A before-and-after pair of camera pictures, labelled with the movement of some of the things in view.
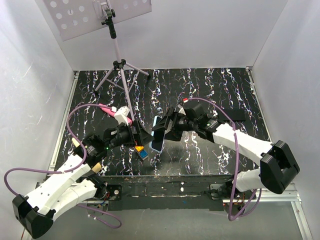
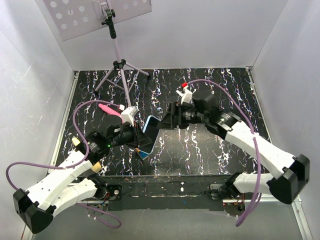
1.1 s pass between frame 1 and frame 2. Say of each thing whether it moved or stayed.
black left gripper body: stayed
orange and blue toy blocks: stayed
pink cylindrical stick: stayed
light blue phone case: moved
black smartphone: moved
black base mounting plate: stayed
